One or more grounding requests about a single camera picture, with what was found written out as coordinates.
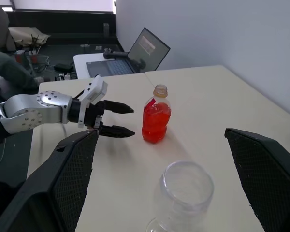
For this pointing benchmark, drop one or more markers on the clear plastic cup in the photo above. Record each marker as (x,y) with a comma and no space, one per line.
(183,193)

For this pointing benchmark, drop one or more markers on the black handheld device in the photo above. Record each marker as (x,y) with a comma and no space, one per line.
(114,53)

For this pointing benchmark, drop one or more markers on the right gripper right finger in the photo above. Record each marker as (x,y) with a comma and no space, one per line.
(270,178)

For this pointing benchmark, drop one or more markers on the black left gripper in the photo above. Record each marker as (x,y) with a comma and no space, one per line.
(94,116)

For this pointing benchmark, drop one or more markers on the black open laptop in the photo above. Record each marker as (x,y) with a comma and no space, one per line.
(145,53)

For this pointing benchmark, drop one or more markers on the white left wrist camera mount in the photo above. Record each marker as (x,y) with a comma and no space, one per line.
(94,93)

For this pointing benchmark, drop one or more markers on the red liquid plastic bottle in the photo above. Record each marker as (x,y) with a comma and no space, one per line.
(155,123)

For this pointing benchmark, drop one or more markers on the person's grey-green sleeved arm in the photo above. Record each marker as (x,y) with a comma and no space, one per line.
(12,70)

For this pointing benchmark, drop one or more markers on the white power strip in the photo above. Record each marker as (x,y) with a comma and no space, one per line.
(64,76)

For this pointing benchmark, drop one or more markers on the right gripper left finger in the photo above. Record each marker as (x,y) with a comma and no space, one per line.
(53,188)

